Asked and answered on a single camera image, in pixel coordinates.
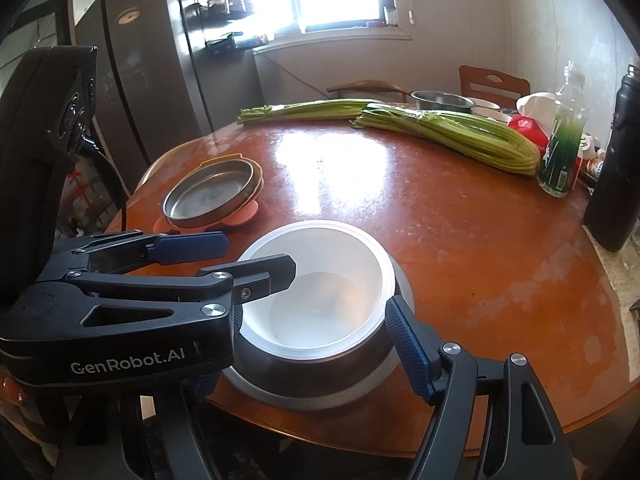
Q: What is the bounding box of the white plastic bag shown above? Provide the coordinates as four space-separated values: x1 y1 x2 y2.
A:
516 92 565 121

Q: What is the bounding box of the round metal pan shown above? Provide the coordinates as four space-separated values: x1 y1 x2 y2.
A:
162 159 257 228

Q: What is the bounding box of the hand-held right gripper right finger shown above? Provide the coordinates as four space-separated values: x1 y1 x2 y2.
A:
385 296 581 480

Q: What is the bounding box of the steel pot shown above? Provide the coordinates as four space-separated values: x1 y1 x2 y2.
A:
409 90 477 113

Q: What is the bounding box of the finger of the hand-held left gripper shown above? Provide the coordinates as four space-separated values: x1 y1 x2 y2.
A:
67 254 297 332
55 230 230 276

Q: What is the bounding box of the black storage rack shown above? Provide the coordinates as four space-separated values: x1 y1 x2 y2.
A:
172 0 273 51

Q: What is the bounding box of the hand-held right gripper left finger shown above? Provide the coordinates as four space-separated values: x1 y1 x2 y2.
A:
50 367 221 480

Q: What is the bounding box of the red paper bowl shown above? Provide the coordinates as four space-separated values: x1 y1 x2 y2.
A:
234 220 397 356

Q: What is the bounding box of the brown chair with cutout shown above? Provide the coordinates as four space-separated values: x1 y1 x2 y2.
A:
458 65 531 111

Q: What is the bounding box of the long thin celery bunch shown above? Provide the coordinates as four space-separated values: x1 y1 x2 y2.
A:
236 99 386 126

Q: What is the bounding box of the black thermos flask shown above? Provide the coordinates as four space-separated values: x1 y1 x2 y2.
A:
583 64 640 253

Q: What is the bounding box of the light wooden chair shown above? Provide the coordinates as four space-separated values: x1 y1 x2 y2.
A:
127 130 216 201

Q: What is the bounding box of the white ceramic bowl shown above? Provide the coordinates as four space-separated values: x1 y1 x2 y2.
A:
472 100 501 123

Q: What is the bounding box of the grey refrigerator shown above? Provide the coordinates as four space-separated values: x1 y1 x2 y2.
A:
72 0 266 196

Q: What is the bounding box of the stainless steel bowl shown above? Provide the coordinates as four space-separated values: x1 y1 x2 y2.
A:
220 252 415 411

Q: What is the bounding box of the curved-back wooden chair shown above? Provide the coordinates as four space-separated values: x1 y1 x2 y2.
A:
326 80 408 105

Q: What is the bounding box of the thick celery bunch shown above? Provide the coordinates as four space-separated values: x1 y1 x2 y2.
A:
350 102 543 177

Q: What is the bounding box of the white lidded jar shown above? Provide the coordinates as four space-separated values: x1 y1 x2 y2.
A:
580 132 608 161

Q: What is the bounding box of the clear bottle with green liquid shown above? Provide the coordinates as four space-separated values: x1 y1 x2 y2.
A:
536 60 591 197

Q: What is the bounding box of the red packet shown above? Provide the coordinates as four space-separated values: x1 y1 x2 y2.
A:
507 114 549 150

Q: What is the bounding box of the black cable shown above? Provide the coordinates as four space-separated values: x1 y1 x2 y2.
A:
80 136 129 233

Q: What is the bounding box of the pink plastic plate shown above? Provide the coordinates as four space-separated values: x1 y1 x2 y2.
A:
152 200 261 235

